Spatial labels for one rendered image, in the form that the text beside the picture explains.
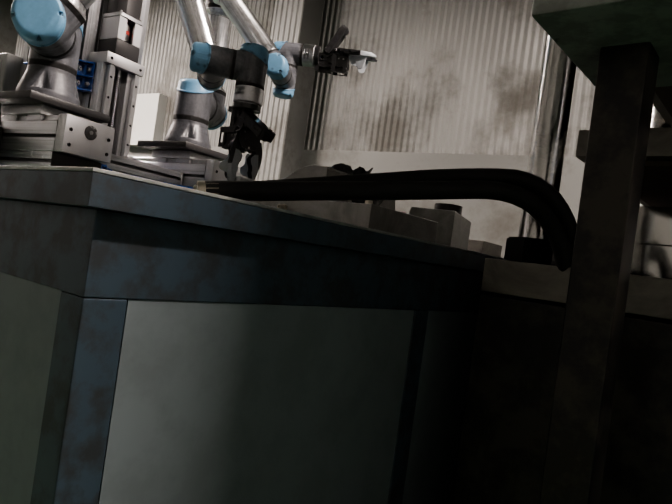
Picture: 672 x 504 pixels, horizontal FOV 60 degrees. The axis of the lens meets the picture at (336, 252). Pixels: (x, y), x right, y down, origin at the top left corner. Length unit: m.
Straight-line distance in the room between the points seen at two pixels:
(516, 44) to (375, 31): 1.13
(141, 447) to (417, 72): 4.09
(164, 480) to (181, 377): 0.12
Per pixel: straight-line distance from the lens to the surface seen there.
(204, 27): 1.72
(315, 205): 1.22
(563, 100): 1.15
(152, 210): 0.64
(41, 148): 1.58
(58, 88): 1.67
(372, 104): 4.67
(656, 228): 1.48
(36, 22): 1.58
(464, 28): 4.57
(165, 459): 0.75
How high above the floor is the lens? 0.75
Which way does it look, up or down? 1 degrees up
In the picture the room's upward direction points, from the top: 8 degrees clockwise
